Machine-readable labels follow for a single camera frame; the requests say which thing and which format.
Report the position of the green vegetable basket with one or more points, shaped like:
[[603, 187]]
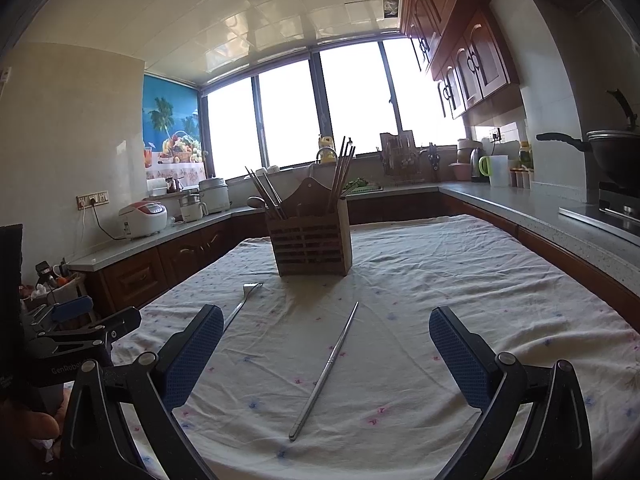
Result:
[[362, 186]]

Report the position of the ceiling vent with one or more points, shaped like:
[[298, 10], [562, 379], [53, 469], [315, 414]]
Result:
[[391, 7]]

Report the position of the yellow bottle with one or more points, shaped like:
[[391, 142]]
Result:
[[326, 142]]

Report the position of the small white kettle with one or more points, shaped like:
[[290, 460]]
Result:
[[192, 210]]

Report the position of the beige jar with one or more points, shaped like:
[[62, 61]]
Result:
[[469, 150]]

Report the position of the wooden upper cabinets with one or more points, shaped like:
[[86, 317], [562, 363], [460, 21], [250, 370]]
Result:
[[465, 60]]

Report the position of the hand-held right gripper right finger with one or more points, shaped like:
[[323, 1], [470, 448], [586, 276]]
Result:
[[460, 355]]

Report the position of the wooden utensil holder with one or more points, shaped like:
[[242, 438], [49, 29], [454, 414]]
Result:
[[310, 245]]

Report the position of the dish rack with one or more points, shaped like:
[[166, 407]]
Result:
[[399, 157]]

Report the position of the white electric pot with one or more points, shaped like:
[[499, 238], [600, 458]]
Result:
[[215, 197]]

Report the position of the white dotted tablecloth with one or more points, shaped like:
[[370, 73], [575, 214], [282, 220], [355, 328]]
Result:
[[400, 285]]

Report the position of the gas stove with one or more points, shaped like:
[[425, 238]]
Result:
[[615, 207]]

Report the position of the small wall socket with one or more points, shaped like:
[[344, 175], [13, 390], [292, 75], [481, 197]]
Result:
[[495, 135]]

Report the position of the white container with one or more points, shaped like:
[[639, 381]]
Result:
[[159, 187]]

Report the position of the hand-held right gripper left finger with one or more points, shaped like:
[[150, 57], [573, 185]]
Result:
[[197, 355]]

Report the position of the large kitchen window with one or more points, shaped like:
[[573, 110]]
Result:
[[290, 110]]

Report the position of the grey kitchen countertop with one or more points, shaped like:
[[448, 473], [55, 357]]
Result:
[[500, 200]]

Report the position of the wooden lower cabinets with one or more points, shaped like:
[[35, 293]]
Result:
[[190, 255]]

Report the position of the knife and scissors holder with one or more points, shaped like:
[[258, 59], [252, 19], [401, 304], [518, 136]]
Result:
[[434, 162]]

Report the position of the red and white rice cooker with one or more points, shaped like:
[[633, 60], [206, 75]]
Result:
[[142, 220]]

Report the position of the metal chopstick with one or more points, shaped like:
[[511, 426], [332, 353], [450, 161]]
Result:
[[271, 192], [325, 370], [262, 192], [276, 190]]

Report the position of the wooden cabinets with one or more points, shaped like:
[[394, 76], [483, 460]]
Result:
[[465, 60], [190, 255]]

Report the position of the pink basin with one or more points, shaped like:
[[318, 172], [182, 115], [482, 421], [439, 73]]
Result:
[[460, 171]]

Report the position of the steel fork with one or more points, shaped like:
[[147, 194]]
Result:
[[240, 307]]

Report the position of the spice jar set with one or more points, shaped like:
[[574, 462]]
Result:
[[521, 177]]

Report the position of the tropical fruit wall poster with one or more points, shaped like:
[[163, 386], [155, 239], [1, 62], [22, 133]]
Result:
[[170, 120]]

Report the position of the cooking oil bottles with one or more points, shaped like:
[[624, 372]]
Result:
[[525, 155]]

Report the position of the steel electric kettle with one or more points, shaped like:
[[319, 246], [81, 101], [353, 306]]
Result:
[[477, 165]]

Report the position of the black wok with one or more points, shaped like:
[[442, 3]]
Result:
[[615, 155]]

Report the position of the person's left hand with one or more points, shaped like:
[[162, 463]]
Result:
[[42, 426]]

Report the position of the steel kitchen faucet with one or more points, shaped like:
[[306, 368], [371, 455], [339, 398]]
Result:
[[320, 155]]

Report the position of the wall socket strip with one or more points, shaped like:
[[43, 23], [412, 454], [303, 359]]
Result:
[[92, 200]]

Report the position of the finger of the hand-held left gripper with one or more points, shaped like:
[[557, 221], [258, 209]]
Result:
[[110, 322], [72, 309]]

